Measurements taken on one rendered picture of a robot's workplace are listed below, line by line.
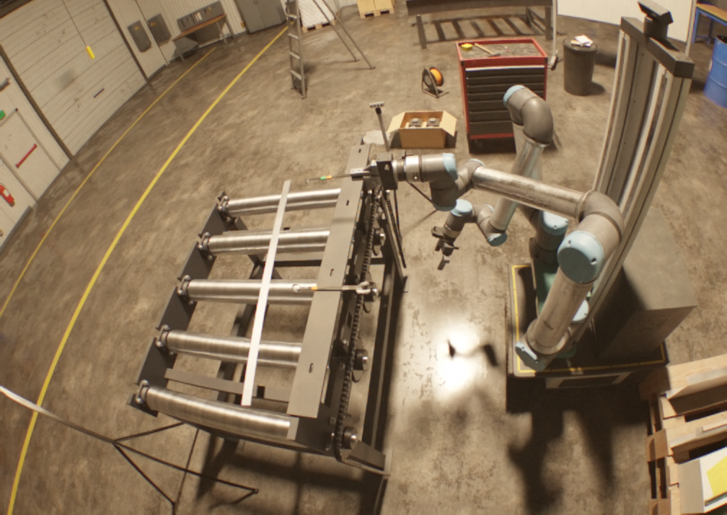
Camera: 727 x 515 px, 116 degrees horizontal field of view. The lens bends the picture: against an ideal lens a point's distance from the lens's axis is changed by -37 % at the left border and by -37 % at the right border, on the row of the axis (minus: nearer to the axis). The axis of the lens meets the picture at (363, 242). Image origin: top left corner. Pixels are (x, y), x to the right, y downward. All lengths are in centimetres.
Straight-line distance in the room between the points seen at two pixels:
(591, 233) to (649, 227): 99
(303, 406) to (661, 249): 158
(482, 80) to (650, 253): 196
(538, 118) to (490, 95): 182
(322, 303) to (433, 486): 130
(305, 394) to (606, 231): 88
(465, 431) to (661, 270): 130
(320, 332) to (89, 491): 282
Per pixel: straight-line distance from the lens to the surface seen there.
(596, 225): 91
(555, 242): 177
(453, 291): 243
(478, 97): 313
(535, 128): 134
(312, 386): 101
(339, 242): 124
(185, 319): 197
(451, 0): 591
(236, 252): 191
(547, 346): 132
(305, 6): 915
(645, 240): 179
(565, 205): 104
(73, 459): 372
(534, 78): 314
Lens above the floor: 206
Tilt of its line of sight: 48 degrees down
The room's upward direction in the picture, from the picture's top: 20 degrees counter-clockwise
